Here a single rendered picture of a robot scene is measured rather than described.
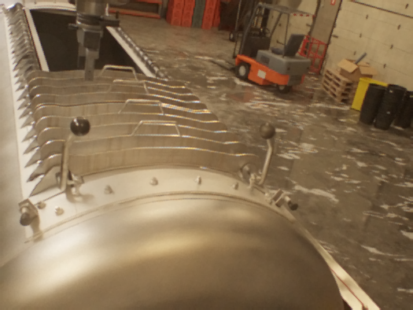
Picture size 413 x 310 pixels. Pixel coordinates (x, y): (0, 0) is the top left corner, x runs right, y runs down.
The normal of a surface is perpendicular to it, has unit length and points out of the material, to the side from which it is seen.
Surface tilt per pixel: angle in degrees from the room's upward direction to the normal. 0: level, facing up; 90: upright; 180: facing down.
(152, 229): 29
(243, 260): 66
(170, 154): 90
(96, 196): 19
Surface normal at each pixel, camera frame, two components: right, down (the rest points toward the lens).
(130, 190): 0.00, -0.88
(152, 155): 0.36, 0.44
